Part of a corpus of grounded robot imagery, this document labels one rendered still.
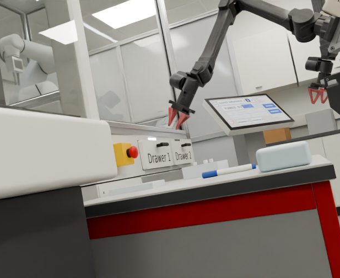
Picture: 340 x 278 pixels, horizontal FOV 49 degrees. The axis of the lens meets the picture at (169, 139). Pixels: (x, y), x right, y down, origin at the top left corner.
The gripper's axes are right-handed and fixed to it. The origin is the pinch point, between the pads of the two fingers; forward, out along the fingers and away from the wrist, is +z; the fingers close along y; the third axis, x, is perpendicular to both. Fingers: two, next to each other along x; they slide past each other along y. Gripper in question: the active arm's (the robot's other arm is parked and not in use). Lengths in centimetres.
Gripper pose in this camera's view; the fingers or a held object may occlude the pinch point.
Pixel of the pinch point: (173, 126)
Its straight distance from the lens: 151.0
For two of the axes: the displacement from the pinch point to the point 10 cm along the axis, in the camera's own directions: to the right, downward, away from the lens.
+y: -8.5, -4.2, 3.2
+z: -4.1, 9.1, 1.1
